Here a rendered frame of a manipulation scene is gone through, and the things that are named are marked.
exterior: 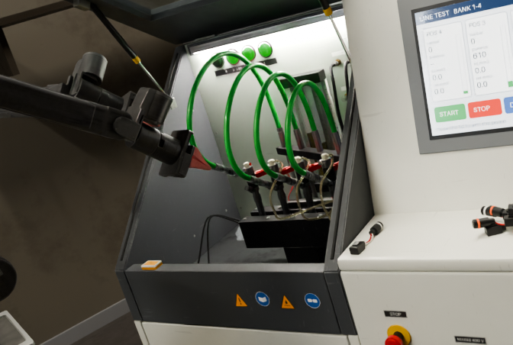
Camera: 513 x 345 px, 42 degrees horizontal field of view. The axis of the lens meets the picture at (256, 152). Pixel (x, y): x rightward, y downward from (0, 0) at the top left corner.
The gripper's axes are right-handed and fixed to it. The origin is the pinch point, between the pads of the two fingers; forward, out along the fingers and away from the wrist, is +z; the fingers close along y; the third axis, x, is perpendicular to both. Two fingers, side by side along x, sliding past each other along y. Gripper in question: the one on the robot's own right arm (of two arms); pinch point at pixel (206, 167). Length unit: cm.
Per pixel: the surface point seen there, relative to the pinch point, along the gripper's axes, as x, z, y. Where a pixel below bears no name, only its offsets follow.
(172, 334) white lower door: 34, 29, -37
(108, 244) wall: 224, 104, -8
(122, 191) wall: 221, 100, 23
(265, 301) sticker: 0.5, 27.3, -23.3
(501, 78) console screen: -46, 32, 32
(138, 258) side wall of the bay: 45, 17, -20
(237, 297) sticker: 8.0, 25.3, -24.0
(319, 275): -16.0, 25.8, -15.4
